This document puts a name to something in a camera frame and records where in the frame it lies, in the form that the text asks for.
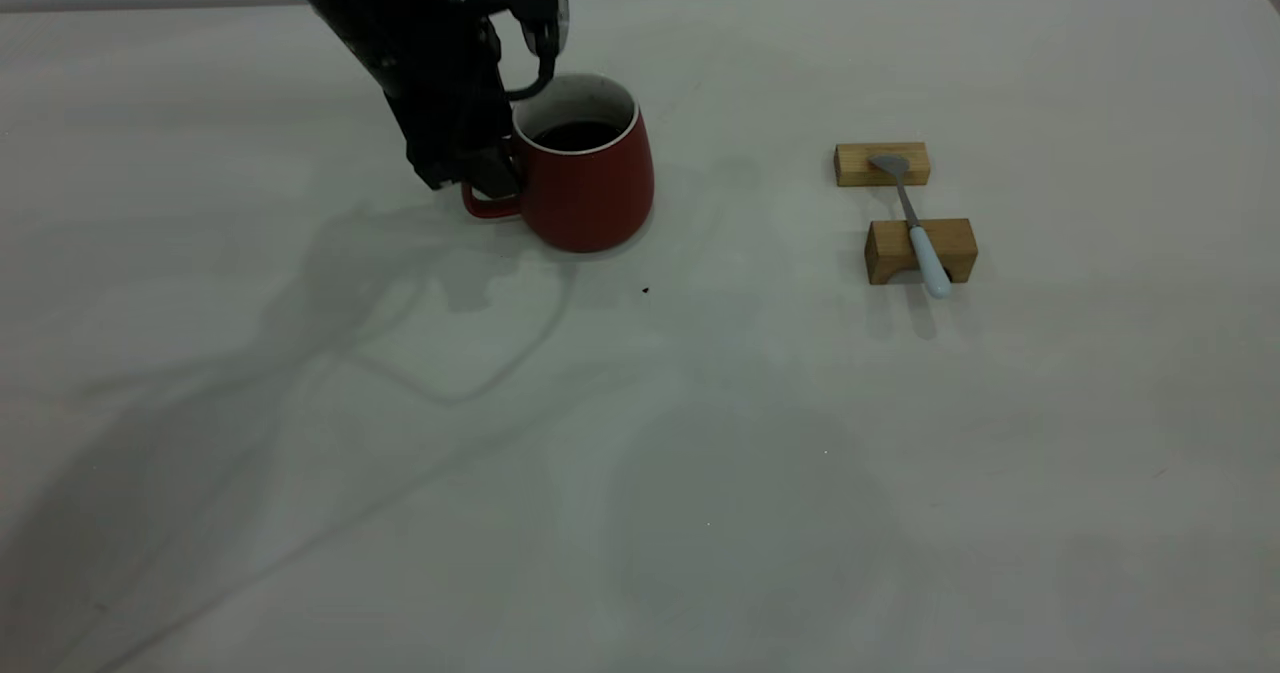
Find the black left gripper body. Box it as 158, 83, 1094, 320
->
378, 11, 513, 162

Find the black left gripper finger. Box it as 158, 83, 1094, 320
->
407, 151, 463, 193
462, 143, 524, 201

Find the red ceramic mug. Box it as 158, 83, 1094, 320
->
460, 73, 656, 254

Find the metal spoon with white handle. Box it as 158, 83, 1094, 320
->
867, 154, 953, 300

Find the dark coffee liquid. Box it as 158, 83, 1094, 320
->
533, 121, 624, 152

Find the flat wooden block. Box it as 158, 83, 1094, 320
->
835, 142, 931, 188

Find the arched wooden block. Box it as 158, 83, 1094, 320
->
865, 218, 979, 286

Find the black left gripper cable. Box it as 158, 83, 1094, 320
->
500, 13, 561, 104

